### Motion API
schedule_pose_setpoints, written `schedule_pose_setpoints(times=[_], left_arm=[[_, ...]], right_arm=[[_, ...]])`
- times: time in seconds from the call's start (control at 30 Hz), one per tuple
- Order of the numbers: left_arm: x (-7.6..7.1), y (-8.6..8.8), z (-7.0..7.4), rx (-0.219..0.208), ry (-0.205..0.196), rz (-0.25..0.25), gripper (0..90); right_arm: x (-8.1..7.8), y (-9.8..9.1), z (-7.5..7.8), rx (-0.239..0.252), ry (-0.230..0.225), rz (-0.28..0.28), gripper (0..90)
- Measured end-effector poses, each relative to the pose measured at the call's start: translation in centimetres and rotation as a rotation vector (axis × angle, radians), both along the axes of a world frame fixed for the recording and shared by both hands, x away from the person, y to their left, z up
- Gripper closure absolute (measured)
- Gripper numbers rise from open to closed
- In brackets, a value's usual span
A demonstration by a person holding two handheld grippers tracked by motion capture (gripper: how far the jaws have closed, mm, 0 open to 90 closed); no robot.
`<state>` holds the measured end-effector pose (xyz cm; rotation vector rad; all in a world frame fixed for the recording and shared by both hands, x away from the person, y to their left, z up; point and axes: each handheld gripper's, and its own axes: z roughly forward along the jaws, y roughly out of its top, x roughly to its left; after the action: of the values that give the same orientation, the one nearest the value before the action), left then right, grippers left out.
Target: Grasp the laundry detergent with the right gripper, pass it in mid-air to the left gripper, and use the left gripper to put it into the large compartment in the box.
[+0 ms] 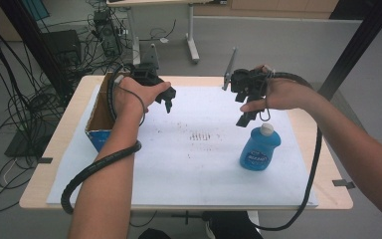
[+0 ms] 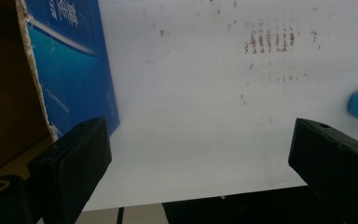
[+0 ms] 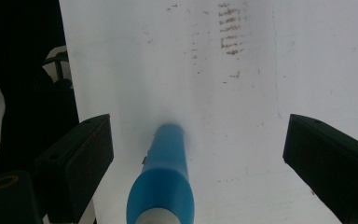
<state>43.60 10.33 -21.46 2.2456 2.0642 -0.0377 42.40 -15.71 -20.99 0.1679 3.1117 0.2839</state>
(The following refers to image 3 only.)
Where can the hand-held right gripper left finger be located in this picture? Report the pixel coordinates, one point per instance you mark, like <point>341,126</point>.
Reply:
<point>74,165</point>

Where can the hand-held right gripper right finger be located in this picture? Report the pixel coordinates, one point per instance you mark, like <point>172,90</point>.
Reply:
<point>332,161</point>

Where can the black metal stand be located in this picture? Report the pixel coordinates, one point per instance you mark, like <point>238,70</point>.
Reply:
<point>59,70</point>

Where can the white paper sheet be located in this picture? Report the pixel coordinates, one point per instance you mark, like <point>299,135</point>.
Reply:
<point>167,68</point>

